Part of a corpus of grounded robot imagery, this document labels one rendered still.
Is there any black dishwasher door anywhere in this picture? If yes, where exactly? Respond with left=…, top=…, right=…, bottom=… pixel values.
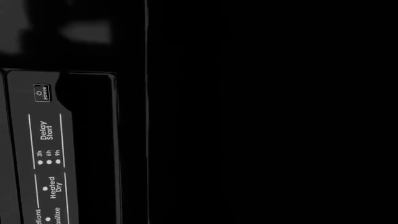
left=0, top=0, right=398, bottom=224

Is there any power button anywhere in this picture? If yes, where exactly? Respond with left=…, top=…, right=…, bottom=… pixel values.
left=33, top=83, right=51, bottom=103

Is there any black dishwasher control panel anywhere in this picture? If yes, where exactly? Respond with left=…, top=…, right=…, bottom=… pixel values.
left=2, top=69, right=80, bottom=224

